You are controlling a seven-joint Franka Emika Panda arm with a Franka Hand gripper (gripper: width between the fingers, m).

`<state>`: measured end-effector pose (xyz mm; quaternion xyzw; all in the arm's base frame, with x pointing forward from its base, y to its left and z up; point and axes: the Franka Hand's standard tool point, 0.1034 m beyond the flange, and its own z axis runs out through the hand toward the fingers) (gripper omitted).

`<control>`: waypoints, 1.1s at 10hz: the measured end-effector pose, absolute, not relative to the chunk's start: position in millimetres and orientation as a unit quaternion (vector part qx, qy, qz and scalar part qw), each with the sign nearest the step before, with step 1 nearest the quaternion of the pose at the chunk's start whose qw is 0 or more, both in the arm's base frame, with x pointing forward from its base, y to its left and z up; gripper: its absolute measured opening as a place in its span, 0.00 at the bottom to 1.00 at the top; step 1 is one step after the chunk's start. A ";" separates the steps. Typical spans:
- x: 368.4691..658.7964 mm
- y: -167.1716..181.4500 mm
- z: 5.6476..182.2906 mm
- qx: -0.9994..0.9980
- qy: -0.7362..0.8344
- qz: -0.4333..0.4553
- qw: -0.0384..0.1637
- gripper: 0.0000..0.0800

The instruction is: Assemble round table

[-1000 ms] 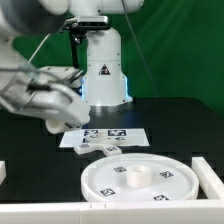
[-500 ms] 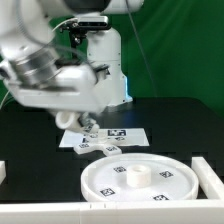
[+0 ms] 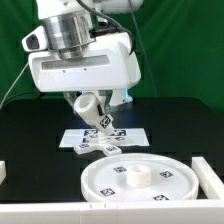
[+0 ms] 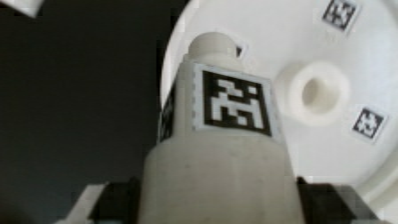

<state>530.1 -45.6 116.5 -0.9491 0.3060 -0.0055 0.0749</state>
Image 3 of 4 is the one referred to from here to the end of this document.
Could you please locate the white block at left edge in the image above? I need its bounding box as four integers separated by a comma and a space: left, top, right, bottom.
0, 161, 6, 185

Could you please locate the white L-shaped fence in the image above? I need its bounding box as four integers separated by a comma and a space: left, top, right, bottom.
0, 157, 224, 224

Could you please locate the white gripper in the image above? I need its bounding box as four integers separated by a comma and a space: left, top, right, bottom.
28, 33, 141, 115

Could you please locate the black cable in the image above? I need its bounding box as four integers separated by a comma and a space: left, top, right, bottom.
0, 91, 64, 107

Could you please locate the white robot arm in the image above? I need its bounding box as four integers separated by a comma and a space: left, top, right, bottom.
22, 0, 143, 114

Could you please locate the white round table top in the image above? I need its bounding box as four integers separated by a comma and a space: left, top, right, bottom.
81, 153, 199, 202

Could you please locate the white marker sheet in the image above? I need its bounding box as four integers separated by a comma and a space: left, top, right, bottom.
60, 128, 149, 148

